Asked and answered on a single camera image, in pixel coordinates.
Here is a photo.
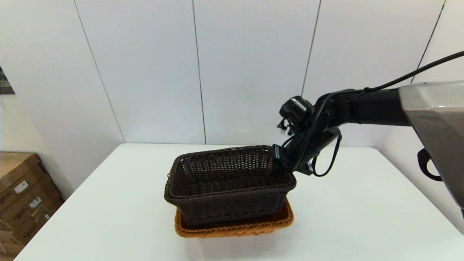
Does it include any orange woven basket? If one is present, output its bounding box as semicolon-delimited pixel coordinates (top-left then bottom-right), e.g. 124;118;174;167
174;198;294;239

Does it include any brown cardboard box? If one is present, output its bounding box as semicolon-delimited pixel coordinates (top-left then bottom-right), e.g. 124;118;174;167
0;217;26;258
0;183;60;232
14;199;65;247
0;152;49;214

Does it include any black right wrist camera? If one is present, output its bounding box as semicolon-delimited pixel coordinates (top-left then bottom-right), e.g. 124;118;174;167
278;96;313;136

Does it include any dark brown woven basket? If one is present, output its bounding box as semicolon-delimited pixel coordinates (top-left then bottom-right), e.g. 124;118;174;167
164;145;297;226

